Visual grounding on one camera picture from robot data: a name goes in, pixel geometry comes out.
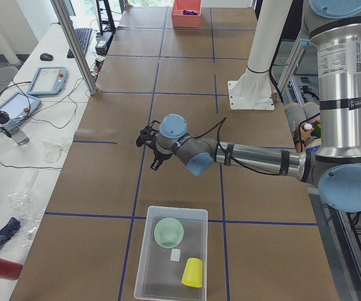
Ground black small computer box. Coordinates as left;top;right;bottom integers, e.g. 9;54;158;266
95;32;114;56

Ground green ceramic bowl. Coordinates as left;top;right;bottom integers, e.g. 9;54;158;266
154;218;184;248

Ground white crumpled tissue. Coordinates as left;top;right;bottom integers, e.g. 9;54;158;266
42;139;70;163

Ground clear plastic bin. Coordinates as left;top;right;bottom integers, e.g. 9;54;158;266
134;206;208;300

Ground white label in bin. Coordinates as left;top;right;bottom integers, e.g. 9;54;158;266
170;248;181;262

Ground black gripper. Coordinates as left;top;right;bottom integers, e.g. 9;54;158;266
136;124;171;171

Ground aluminium frame post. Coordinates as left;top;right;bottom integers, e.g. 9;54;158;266
50;0;97;95

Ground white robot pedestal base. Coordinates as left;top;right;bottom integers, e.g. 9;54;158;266
228;0;293;110

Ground purple cloth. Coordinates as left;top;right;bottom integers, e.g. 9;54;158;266
182;10;198;16

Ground pink plastic bin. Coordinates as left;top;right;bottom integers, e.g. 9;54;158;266
171;0;202;28

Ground yellow plastic cup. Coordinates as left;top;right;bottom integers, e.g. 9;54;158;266
181;258;203;288

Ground teach pendant near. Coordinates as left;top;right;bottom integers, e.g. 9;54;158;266
0;92;41;125

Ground teach pendant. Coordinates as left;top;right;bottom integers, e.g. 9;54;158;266
0;92;41;125
27;66;68;97

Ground black keyboard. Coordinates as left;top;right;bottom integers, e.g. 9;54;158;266
74;28;93;55

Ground green handled tool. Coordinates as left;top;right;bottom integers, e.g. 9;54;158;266
312;124;321;137

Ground black computer mouse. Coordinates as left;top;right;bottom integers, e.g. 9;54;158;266
40;53;54;61

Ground folded blue umbrella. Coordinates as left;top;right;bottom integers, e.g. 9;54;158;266
0;217;21;249

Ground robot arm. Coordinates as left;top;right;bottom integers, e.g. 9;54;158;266
136;1;361;213

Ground teach pendant far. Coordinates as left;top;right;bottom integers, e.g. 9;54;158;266
27;66;68;97

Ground clear water bottle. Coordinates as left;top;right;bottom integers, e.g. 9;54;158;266
0;110;30;145

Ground crumpled clear plastic wrap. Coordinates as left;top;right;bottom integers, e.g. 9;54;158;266
8;187;45;247

